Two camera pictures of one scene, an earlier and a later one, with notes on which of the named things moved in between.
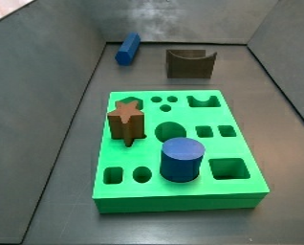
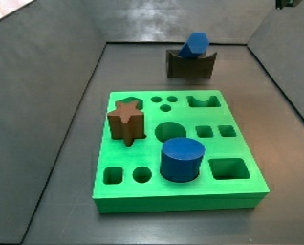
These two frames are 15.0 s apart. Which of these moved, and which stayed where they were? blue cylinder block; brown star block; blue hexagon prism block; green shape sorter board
Moved: blue hexagon prism block
Stayed: green shape sorter board; blue cylinder block; brown star block
